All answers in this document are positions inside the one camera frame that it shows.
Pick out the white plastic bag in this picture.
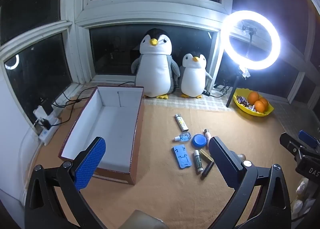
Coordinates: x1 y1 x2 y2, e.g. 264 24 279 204
296 178 313 216

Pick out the blue phone stand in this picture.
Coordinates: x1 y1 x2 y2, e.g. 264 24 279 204
171 144 192 169

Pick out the small penguin plush toy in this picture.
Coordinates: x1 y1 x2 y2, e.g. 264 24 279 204
178 52 213 99

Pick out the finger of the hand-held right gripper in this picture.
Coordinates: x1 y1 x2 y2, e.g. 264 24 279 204
279 132 304 157
299 130 320 148

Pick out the thick black usb cable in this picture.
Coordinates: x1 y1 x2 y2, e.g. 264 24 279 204
51 91 83 108

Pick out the pink cosmetic tube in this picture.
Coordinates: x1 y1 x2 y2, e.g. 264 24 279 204
204 128 212 149

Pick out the thin black cable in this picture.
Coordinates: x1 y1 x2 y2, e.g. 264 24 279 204
50 81 137 127

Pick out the blue eye drop bottle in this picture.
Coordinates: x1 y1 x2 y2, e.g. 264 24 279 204
172 132 192 143

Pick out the pile of wrapped candies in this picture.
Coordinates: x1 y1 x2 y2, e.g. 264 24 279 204
236 95 257 112

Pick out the brown table mat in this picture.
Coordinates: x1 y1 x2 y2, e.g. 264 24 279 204
32 94 308 229

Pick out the black ring light stand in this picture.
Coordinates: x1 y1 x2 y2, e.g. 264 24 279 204
226 20 258 108

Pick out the large black power adapter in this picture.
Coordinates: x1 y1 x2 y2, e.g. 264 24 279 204
40 98 54 117

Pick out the wooden clothespin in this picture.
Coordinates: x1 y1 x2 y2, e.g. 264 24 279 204
199 149 215 163

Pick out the brown box with white inside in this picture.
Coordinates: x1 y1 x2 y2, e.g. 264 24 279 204
58 85 145 186

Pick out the chequered cloth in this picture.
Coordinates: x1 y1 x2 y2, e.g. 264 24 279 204
75 82 237 113

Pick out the patterned lighter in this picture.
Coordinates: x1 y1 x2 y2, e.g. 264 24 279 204
174 114 188 132

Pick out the large penguin plush toy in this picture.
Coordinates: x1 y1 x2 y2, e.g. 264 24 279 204
131 28 181 100

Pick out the black cosmetic stick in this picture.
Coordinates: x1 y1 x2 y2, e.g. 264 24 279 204
200 161 215 180

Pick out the black cable with inline switch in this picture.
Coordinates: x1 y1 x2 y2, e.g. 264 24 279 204
201 79 232 98

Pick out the flat white power adapter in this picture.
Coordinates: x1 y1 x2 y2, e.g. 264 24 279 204
33 107 48 120

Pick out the green lip balm stick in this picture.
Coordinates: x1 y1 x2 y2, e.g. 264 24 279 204
193 149 203 172

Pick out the white power strip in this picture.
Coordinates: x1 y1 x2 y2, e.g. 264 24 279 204
37 116 62 146

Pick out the white window frame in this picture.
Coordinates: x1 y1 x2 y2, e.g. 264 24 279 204
0 0 320 109

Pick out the blue round cap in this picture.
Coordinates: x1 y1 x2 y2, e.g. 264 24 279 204
191 134 207 149

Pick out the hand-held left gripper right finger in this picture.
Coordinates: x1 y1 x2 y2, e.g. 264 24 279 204
209 136 292 229

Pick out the yellow bowl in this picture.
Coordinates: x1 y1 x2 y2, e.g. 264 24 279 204
232 88 275 117

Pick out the white ring light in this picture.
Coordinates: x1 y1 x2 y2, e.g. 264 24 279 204
220 10 281 70

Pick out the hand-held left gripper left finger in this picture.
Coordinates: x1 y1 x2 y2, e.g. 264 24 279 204
24 137 107 229

